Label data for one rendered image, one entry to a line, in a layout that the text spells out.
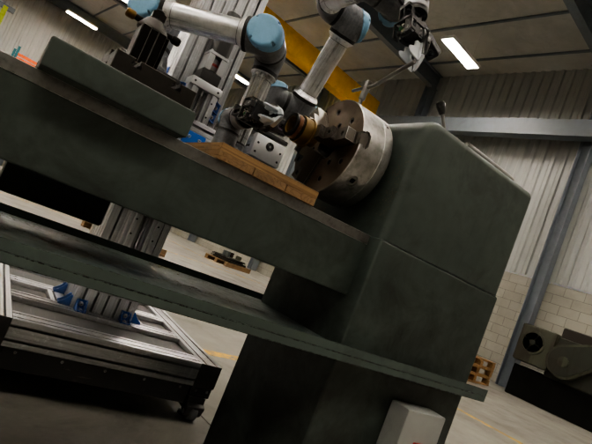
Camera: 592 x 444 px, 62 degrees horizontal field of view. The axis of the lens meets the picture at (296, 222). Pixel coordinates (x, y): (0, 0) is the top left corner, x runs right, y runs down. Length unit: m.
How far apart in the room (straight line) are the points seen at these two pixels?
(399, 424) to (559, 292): 10.29
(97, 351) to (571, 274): 10.77
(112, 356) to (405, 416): 0.99
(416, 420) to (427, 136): 0.84
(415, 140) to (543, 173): 11.44
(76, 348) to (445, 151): 1.34
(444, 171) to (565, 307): 10.18
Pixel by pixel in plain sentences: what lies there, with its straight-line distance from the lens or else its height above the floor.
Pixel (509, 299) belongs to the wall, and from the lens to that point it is 12.06.
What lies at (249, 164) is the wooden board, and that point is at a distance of 1.19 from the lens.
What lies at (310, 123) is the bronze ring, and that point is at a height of 1.10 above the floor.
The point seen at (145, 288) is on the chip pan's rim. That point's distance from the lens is 1.01.
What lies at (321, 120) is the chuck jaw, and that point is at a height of 1.15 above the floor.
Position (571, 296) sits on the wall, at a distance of 11.65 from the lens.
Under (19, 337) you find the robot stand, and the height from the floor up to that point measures 0.17.
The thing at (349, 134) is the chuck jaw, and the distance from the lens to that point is 1.40.
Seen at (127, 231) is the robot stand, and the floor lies 0.58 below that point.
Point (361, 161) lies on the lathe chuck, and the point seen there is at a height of 1.05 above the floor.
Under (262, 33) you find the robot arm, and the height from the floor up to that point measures 1.35.
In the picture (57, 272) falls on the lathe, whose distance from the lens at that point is 0.98.
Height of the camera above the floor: 0.70
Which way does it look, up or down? 5 degrees up
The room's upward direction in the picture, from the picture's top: 22 degrees clockwise
